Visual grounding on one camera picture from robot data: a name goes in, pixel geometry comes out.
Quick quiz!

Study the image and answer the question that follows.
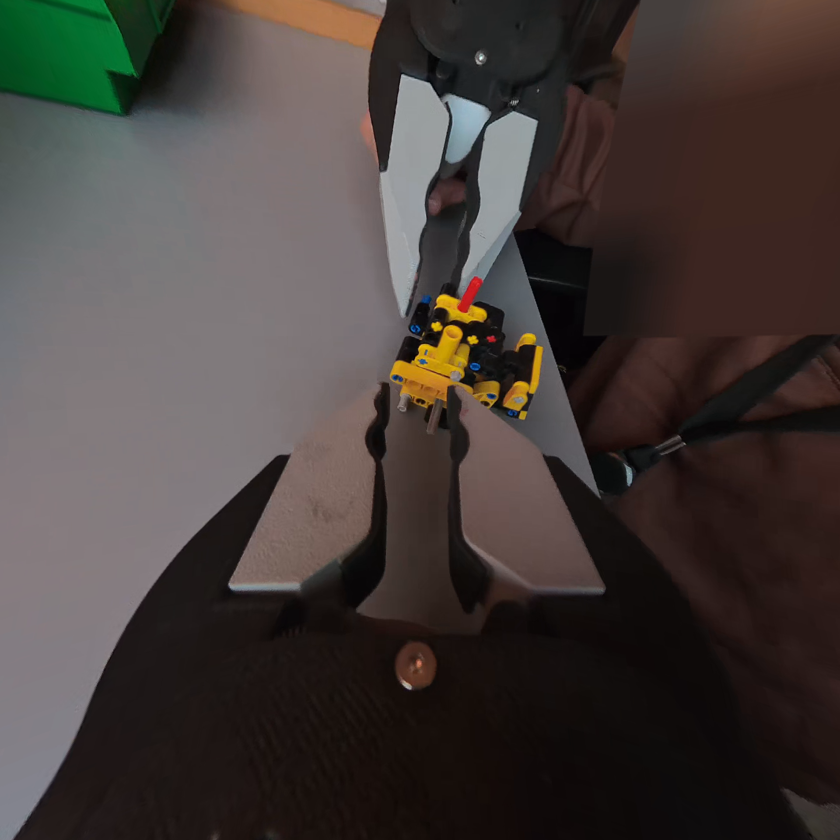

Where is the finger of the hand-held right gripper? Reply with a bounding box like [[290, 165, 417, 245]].
[[453, 110, 540, 293], [378, 72, 452, 319]]

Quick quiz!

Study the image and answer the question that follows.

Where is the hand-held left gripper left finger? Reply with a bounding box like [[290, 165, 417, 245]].
[[228, 382, 391, 608]]

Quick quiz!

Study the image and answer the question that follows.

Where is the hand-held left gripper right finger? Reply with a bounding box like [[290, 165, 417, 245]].
[[446, 386, 606, 614]]

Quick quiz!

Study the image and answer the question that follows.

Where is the yellow lego bulldozer model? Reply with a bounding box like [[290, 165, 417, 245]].
[[388, 276, 546, 435]]

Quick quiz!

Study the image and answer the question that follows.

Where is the person's right forearm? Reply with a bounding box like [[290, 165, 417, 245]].
[[518, 62, 624, 247]]

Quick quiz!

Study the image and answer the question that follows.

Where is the person's right hand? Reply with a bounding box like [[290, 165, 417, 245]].
[[360, 115, 470, 217]]

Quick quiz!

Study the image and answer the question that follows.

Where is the person in brown shirt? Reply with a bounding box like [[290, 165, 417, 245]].
[[567, 335, 840, 805]]

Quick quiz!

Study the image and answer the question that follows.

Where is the green plastic bin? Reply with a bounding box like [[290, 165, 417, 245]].
[[0, 0, 177, 116]]

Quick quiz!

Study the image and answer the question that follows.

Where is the black strap with metal clip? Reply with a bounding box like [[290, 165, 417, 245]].
[[607, 335, 840, 493]]

